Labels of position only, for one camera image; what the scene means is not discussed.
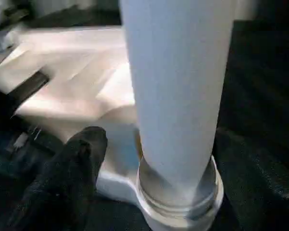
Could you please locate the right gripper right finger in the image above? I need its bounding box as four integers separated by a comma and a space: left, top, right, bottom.
214, 129, 289, 231

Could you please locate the black work mat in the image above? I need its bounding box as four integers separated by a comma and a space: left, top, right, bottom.
0, 0, 289, 231

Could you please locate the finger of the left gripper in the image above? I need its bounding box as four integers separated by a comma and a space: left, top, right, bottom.
11, 71, 51, 97

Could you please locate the white plastic table leg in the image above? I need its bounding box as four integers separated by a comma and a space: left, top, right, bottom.
233, 0, 253, 21
118, 0, 237, 215

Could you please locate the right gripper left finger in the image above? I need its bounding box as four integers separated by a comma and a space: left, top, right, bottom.
3, 126, 109, 231

